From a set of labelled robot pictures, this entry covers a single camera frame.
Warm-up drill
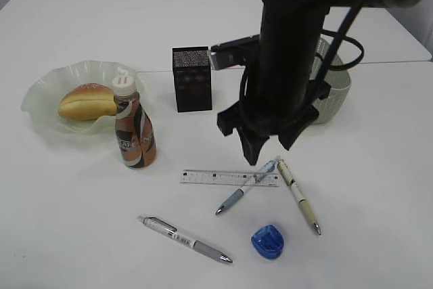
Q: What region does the clear plastic ruler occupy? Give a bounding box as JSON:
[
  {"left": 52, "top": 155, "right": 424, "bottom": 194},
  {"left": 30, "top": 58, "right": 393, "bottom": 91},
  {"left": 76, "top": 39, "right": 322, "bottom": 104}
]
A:
[{"left": 179, "top": 170, "right": 280, "bottom": 187}]

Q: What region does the blue grey ballpoint pen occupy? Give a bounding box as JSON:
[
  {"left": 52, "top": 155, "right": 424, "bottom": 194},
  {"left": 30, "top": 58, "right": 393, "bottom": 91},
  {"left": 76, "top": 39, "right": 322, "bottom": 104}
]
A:
[{"left": 215, "top": 156, "right": 281, "bottom": 216}]

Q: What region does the golden bread roll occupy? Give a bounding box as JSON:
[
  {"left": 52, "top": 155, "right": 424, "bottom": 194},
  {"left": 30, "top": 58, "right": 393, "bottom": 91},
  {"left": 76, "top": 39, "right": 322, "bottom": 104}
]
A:
[{"left": 58, "top": 83, "right": 117, "bottom": 120}]

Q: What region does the blue pencil sharpener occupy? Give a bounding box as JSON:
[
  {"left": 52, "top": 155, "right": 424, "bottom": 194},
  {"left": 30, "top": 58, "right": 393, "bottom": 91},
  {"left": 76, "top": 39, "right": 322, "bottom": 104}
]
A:
[{"left": 250, "top": 224, "right": 285, "bottom": 259}]

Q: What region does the grey-green woven plastic basket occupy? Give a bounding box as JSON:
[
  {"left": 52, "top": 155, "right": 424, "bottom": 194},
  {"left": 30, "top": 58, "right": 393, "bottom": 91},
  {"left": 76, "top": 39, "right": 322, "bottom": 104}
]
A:
[{"left": 310, "top": 37, "right": 351, "bottom": 125}]

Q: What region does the black mesh pen holder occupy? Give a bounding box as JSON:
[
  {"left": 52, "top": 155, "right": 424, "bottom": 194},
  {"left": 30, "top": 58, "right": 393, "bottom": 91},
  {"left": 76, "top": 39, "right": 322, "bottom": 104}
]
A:
[{"left": 172, "top": 47, "right": 212, "bottom": 113}]

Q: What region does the brown coffee drink bottle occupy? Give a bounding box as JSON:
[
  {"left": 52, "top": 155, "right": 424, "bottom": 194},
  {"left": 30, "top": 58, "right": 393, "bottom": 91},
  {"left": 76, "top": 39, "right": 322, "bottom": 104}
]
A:
[{"left": 112, "top": 75, "right": 156, "bottom": 169}]

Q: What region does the grey white ballpoint pen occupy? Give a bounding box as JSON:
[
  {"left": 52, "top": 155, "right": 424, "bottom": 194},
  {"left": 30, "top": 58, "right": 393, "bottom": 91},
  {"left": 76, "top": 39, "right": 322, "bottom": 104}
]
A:
[{"left": 137, "top": 215, "right": 233, "bottom": 264}]

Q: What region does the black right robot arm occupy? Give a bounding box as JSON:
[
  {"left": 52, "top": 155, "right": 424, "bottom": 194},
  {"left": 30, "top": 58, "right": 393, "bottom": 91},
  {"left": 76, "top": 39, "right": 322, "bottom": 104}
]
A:
[{"left": 208, "top": 0, "right": 421, "bottom": 164}]

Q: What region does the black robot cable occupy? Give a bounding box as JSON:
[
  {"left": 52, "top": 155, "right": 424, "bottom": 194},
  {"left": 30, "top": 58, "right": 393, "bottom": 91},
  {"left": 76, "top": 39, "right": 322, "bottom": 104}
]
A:
[{"left": 306, "top": 0, "right": 396, "bottom": 107}]

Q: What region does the pale green wavy plate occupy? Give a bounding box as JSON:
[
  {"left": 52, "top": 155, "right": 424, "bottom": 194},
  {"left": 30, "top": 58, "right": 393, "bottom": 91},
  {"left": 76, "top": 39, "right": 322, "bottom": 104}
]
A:
[{"left": 21, "top": 60, "right": 153, "bottom": 135}]

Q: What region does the beige white ballpoint pen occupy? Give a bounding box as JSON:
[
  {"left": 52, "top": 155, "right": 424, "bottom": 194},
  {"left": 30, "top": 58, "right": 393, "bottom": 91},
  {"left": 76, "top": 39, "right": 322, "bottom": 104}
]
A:
[{"left": 277, "top": 159, "right": 322, "bottom": 236}]

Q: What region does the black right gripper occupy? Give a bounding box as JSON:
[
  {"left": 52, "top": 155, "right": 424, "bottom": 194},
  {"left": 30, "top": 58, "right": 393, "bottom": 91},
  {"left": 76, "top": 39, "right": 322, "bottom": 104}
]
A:
[{"left": 216, "top": 97, "right": 319, "bottom": 166}]

